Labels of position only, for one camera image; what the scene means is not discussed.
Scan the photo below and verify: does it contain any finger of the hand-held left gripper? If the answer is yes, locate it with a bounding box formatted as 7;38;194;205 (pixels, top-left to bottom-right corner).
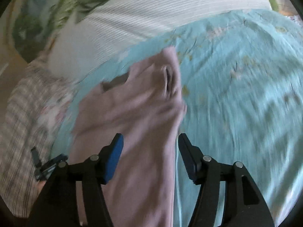
40;154;69;179
31;147;42;181

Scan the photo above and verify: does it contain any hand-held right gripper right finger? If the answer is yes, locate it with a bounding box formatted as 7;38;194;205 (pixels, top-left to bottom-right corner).
178;133;275;227

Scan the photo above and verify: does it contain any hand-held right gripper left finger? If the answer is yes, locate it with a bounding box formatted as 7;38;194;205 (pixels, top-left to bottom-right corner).
28;133;124;227

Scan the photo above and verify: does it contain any pink garment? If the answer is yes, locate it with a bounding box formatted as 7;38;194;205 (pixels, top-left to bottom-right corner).
67;47;188;227

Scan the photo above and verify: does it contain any grey plaid cloth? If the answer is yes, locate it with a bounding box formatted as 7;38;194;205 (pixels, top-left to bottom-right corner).
0;57;78;218

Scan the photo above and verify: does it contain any light blue floral bedsheet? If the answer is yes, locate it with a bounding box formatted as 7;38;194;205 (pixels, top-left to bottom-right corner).
51;9;303;227

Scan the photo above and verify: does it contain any green leaf print pillow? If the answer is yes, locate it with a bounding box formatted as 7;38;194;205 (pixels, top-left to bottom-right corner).
12;0;147;63

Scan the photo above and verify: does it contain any white ribbed blanket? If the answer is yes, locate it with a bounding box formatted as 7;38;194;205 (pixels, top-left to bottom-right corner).
47;0;273;83

